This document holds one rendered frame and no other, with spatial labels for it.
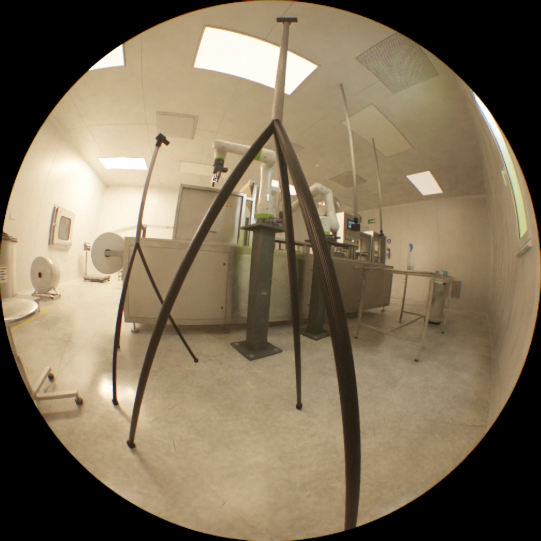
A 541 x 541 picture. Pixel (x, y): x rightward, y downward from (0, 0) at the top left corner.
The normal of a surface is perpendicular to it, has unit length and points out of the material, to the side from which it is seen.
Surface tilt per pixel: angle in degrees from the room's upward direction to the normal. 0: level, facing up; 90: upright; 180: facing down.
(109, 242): 90
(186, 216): 90
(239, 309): 90
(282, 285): 90
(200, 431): 0
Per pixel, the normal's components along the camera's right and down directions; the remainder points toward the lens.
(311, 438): 0.07, -1.00
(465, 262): -0.89, -0.05
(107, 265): 0.44, 0.07
